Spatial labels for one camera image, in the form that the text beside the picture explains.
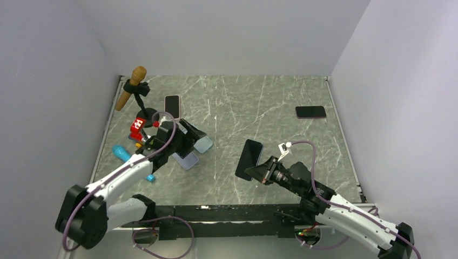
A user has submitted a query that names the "lavender phone case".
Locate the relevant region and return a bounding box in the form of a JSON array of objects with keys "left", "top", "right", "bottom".
[{"left": 172, "top": 152, "right": 199, "bottom": 170}]

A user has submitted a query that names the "aluminium table edge rail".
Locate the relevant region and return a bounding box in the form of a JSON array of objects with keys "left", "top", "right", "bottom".
[{"left": 89, "top": 75, "right": 126, "bottom": 183}]

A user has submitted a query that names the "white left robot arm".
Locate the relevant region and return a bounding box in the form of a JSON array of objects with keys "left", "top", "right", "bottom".
[{"left": 55, "top": 119, "right": 207, "bottom": 249}]

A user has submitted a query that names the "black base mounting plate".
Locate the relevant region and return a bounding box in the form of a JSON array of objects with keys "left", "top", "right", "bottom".
[{"left": 121, "top": 204, "right": 316, "bottom": 241}]

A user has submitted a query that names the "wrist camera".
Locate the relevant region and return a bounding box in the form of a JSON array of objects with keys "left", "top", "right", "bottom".
[
  {"left": 278, "top": 142, "right": 292, "bottom": 161},
  {"left": 152, "top": 120, "right": 175, "bottom": 132}
]

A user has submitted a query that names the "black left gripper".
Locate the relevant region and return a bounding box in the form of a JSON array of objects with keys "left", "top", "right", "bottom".
[{"left": 167, "top": 119, "right": 206, "bottom": 159}]

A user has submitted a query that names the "dark magenta phone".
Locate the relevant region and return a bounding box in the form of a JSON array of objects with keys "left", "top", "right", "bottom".
[{"left": 295, "top": 106, "right": 327, "bottom": 119}]

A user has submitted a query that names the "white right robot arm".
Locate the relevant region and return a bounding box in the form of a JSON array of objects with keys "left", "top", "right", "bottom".
[{"left": 244, "top": 156, "right": 414, "bottom": 258}]

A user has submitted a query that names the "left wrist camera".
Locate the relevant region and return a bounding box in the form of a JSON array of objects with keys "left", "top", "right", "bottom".
[{"left": 152, "top": 120, "right": 175, "bottom": 132}]

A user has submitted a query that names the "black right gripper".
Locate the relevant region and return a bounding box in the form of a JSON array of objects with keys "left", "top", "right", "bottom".
[{"left": 245, "top": 155, "right": 302, "bottom": 196}]

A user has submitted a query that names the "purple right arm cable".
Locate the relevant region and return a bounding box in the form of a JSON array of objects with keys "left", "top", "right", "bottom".
[{"left": 286, "top": 140, "right": 423, "bottom": 259}]

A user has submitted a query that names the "black phone blue edge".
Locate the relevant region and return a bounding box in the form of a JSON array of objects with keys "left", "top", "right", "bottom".
[{"left": 235, "top": 139, "right": 264, "bottom": 181}]

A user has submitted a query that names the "red white toy block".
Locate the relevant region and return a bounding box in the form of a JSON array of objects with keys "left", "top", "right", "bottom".
[{"left": 129, "top": 118, "right": 147, "bottom": 142}]

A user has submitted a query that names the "blue marker pen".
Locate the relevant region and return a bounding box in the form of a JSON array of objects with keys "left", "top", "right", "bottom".
[{"left": 112, "top": 145, "right": 156, "bottom": 182}]

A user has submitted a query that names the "light blue phone case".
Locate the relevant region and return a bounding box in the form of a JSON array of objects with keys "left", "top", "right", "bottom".
[{"left": 193, "top": 137, "right": 213, "bottom": 154}]

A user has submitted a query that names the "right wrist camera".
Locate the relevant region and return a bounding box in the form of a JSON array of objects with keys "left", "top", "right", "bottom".
[{"left": 278, "top": 142, "right": 292, "bottom": 161}]

